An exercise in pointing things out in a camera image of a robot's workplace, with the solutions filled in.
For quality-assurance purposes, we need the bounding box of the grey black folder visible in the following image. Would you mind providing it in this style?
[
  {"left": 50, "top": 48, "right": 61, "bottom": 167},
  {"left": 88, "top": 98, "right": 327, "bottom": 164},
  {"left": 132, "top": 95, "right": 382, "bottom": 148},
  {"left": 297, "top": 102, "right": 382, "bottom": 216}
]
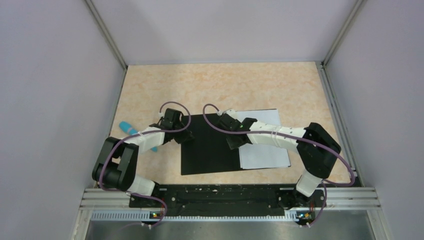
[{"left": 180, "top": 114, "right": 253, "bottom": 176}]

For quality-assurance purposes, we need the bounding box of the paper sheet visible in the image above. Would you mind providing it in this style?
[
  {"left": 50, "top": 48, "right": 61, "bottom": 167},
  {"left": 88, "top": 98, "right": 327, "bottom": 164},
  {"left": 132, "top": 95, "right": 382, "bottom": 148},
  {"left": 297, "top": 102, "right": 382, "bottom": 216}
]
[{"left": 237, "top": 109, "right": 291, "bottom": 170}]

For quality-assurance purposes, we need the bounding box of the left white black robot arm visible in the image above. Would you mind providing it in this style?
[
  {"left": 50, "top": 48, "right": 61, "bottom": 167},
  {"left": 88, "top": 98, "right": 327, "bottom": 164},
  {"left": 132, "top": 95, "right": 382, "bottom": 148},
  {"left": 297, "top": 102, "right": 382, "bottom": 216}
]
[{"left": 91, "top": 108, "right": 194, "bottom": 207}]

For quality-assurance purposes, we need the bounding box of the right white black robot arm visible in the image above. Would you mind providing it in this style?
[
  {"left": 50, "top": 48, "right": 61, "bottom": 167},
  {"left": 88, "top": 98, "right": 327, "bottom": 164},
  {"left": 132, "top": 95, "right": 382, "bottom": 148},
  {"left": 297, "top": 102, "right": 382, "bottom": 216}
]
[{"left": 215, "top": 113, "right": 341, "bottom": 206}]

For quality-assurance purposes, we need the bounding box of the cyan marker pen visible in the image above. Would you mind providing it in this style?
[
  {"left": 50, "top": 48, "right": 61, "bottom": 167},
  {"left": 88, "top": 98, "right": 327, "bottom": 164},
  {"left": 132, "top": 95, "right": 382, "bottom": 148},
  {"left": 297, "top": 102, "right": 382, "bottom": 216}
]
[{"left": 119, "top": 121, "right": 141, "bottom": 146}]

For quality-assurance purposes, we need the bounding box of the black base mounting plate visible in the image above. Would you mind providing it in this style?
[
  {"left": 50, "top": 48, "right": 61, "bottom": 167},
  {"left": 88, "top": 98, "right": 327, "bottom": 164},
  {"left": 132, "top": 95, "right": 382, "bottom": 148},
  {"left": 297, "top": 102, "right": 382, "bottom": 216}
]
[{"left": 129, "top": 184, "right": 325, "bottom": 217}]

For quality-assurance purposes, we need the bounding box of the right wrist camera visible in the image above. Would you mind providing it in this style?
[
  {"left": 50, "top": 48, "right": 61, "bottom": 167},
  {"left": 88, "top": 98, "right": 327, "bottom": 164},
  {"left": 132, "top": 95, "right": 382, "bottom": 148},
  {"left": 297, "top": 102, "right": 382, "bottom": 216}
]
[{"left": 216, "top": 108, "right": 238, "bottom": 119}]

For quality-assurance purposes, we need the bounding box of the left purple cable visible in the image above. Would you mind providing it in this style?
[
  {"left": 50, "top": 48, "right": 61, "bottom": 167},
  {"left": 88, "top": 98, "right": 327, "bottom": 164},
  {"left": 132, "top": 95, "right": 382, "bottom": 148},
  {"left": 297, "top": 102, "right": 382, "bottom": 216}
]
[{"left": 98, "top": 101, "right": 192, "bottom": 229}]

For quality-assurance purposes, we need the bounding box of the purple cable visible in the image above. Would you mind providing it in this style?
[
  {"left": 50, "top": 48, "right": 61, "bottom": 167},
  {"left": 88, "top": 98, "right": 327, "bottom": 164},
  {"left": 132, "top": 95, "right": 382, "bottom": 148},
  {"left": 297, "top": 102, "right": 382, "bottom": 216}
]
[
  {"left": 98, "top": 101, "right": 192, "bottom": 229},
  {"left": 202, "top": 103, "right": 356, "bottom": 229}
]

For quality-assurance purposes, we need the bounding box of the aluminium rail frame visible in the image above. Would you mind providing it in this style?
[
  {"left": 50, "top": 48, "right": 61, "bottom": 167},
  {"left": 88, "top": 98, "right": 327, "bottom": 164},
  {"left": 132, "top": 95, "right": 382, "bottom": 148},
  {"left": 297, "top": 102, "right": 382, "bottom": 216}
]
[{"left": 71, "top": 187, "right": 394, "bottom": 240}]

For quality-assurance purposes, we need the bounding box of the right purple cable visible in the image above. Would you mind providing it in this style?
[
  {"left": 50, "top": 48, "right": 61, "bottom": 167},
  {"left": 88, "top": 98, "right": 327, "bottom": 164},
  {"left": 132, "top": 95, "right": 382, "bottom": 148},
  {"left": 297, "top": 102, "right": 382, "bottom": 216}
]
[{"left": 202, "top": 103, "right": 356, "bottom": 229}]

